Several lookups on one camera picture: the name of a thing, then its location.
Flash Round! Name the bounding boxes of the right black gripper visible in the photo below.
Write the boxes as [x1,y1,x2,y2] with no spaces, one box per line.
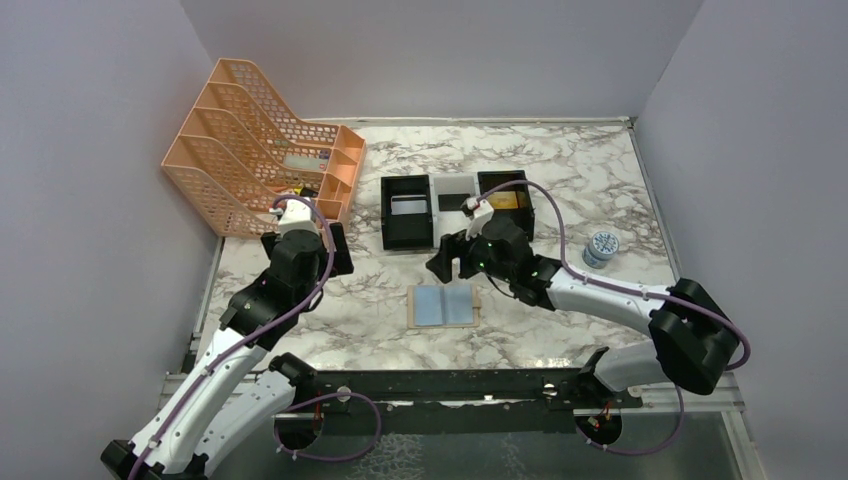
[426,219,514,284]

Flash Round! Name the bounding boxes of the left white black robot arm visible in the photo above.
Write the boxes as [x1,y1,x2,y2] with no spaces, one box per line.
[101,222,353,479]

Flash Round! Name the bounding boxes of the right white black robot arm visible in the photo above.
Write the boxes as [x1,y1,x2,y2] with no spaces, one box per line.
[426,218,743,407]

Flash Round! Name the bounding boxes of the black card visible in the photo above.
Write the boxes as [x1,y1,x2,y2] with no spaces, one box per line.
[437,193,471,212]

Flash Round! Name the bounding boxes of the gold card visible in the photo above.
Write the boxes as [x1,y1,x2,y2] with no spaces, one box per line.
[488,191,526,210]

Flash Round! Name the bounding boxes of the black left tray bin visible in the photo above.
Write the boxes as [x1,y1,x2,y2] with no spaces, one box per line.
[380,175,434,251]

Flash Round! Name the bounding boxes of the black tray bin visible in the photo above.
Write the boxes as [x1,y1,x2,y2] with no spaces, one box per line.
[380,175,434,251]
[477,170,535,241]

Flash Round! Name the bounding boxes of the black right tray bin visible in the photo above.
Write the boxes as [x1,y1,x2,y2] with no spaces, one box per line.
[477,170,535,241]

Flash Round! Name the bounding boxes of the items in organizer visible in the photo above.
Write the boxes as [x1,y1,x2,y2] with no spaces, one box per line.
[256,138,343,222]

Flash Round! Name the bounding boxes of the blue white round tin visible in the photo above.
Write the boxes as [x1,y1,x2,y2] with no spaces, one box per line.
[582,231,620,269]

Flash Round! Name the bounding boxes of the peach plastic file organizer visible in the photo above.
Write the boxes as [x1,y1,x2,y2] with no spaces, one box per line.
[162,58,366,238]

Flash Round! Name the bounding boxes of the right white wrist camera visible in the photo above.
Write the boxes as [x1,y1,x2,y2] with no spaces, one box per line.
[461,197,494,240]

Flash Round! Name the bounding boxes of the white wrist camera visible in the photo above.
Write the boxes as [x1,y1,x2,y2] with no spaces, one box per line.
[269,199,319,236]
[461,197,494,240]

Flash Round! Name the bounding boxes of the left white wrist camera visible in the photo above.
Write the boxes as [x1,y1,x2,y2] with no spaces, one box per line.
[269,199,319,236]

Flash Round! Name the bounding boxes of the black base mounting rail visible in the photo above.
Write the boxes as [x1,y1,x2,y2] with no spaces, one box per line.
[272,367,643,444]

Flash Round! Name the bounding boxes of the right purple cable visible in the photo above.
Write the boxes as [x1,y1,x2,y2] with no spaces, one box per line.
[473,179,752,457]

